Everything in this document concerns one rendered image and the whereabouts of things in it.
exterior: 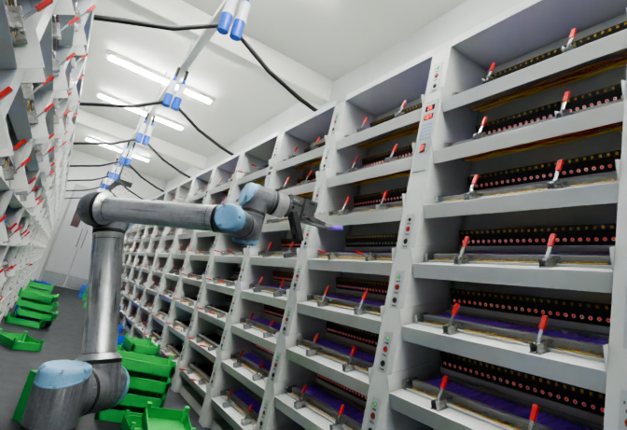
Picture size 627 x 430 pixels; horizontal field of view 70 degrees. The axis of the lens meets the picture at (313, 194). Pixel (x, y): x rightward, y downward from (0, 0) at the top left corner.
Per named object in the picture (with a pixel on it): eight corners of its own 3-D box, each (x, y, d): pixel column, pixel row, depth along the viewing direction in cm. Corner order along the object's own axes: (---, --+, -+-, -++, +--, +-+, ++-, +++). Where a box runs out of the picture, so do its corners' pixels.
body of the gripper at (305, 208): (320, 203, 168) (292, 193, 163) (314, 225, 166) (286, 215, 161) (310, 204, 175) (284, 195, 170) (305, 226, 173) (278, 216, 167)
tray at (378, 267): (394, 275, 152) (391, 247, 153) (307, 269, 204) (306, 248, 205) (436, 270, 162) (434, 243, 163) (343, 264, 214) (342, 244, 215)
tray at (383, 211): (404, 220, 157) (401, 181, 158) (317, 227, 209) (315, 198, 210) (445, 217, 167) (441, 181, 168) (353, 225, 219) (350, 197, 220)
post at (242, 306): (202, 427, 241) (285, 127, 286) (198, 422, 249) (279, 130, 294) (236, 430, 250) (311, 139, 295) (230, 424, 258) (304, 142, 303)
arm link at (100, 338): (56, 418, 143) (79, 198, 167) (92, 409, 160) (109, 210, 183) (98, 416, 141) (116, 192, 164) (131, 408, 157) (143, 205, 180)
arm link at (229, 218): (64, 185, 156) (243, 199, 140) (89, 195, 167) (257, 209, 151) (55, 216, 153) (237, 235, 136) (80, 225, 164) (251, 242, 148)
